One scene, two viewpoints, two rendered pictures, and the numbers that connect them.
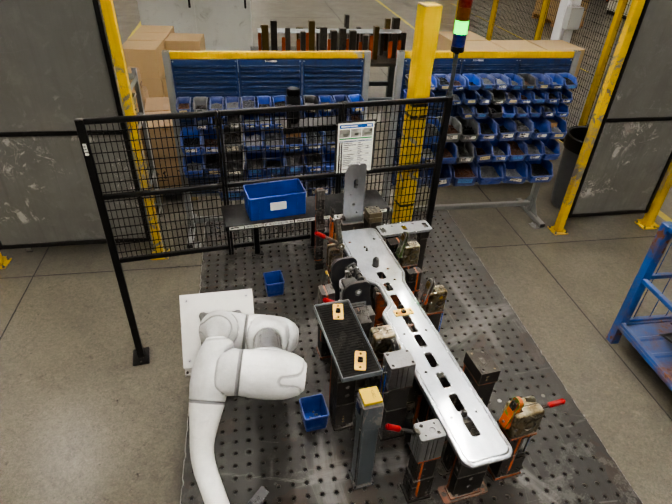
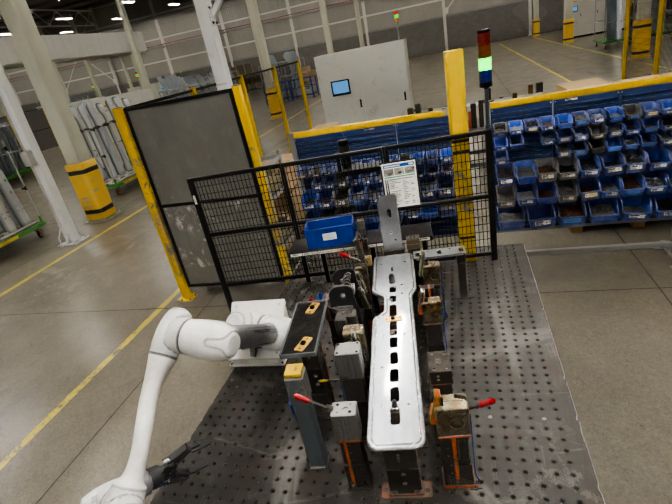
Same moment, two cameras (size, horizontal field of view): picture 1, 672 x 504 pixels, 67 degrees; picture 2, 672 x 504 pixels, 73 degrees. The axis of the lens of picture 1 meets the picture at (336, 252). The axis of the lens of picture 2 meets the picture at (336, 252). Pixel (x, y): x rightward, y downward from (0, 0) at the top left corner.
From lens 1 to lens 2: 0.99 m
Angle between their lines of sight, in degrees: 27
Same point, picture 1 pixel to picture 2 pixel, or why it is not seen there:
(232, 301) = (268, 308)
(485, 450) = (395, 437)
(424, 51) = (453, 91)
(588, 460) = (567, 490)
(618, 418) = not seen: outside the picture
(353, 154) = (400, 190)
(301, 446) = (286, 429)
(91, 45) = (233, 134)
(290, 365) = (216, 331)
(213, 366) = (165, 327)
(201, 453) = (145, 391)
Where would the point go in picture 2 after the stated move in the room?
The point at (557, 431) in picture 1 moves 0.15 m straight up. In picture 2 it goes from (543, 455) to (543, 424)
